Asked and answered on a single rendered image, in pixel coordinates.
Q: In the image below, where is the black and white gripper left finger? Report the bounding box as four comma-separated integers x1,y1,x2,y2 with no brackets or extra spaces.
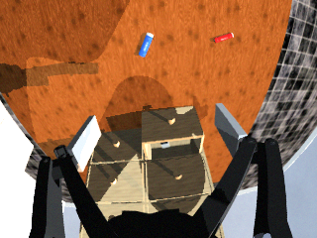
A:
29,115,119,238

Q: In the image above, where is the small wooden chest of drawers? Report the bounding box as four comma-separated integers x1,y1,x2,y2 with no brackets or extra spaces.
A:
85,128,225,238

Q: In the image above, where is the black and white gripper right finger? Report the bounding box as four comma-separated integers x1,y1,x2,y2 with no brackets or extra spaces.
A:
173,103,293,238

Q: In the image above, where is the blue aa battery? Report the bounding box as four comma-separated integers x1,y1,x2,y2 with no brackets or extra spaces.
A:
139,33,154,57

